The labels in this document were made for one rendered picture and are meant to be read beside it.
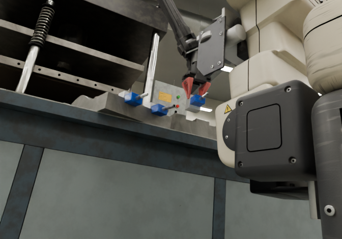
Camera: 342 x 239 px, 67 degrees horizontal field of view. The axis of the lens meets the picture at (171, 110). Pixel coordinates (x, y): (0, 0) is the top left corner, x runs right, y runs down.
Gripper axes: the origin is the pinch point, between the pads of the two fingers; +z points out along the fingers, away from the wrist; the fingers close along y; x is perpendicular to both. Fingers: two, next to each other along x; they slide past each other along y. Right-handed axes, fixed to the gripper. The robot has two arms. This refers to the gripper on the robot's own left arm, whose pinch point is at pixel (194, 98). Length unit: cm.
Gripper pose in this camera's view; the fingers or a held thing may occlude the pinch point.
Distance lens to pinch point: 99.4
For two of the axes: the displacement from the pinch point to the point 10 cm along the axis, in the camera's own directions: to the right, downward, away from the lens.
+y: -9.2, -2.2, -3.1
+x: 3.7, -2.8, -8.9
